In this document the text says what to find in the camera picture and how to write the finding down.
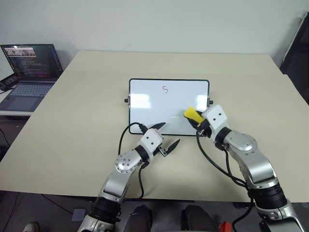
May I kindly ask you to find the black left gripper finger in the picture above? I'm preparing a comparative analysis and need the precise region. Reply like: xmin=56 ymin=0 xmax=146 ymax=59
xmin=148 ymin=122 xmax=167 ymax=132
xmin=167 ymin=138 xmax=181 ymax=154

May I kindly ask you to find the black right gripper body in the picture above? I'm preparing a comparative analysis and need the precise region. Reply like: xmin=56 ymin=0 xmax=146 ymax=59
xmin=196 ymin=120 xmax=213 ymax=139

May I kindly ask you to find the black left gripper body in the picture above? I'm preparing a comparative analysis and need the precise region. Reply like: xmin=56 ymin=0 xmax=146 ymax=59
xmin=153 ymin=136 xmax=169 ymax=158

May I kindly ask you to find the yellow whiteboard eraser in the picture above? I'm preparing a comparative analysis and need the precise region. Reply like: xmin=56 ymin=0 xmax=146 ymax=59
xmin=183 ymin=106 xmax=204 ymax=124

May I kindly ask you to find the black-framed small whiteboard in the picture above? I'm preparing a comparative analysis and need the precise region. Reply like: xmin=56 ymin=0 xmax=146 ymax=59
xmin=124 ymin=78 xmax=215 ymax=137

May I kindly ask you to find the dark rounded shape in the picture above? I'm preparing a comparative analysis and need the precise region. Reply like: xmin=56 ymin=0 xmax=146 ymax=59
xmin=181 ymin=204 xmax=218 ymax=232
xmin=125 ymin=204 xmax=153 ymax=232

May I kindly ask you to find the small red object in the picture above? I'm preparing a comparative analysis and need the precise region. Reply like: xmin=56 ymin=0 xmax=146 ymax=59
xmin=218 ymin=220 xmax=233 ymax=232

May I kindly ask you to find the grey paper sheet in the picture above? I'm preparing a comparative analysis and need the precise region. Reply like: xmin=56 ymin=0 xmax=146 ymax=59
xmin=72 ymin=208 xmax=87 ymax=222

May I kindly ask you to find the black panel stand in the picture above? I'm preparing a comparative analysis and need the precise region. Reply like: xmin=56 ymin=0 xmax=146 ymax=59
xmin=279 ymin=11 xmax=309 ymax=98

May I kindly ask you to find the grey open laptop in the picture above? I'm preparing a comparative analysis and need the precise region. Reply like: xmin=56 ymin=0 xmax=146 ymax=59
xmin=0 ymin=43 xmax=64 ymax=113

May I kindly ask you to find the light shoe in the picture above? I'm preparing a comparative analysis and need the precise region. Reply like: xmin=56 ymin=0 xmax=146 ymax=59
xmin=22 ymin=221 xmax=41 ymax=232

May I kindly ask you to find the small black device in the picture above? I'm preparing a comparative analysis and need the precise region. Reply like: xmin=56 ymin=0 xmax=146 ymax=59
xmin=0 ymin=74 xmax=19 ymax=92

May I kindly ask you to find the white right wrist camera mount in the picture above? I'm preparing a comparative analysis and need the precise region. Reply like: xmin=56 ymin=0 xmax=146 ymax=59
xmin=201 ymin=104 xmax=229 ymax=144

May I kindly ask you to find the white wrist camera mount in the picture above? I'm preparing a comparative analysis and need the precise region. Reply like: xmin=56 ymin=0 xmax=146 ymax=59
xmin=140 ymin=128 xmax=163 ymax=160
xmin=201 ymin=104 xmax=229 ymax=144

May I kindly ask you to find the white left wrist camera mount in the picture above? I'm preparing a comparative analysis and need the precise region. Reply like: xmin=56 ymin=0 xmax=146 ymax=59
xmin=140 ymin=128 xmax=163 ymax=160

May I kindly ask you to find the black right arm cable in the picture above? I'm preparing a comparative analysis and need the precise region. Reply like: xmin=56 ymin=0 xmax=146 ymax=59
xmin=196 ymin=129 xmax=257 ymax=232

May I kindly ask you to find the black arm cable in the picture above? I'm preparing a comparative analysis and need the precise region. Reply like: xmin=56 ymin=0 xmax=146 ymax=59
xmin=196 ymin=129 xmax=257 ymax=232
xmin=118 ymin=122 xmax=146 ymax=200

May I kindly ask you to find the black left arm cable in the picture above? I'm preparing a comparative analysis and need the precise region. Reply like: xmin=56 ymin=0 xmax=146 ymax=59
xmin=118 ymin=122 xmax=146 ymax=200

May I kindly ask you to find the thin black floor cable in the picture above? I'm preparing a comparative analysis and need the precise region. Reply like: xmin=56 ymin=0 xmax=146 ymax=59
xmin=0 ymin=127 xmax=11 ymax=148

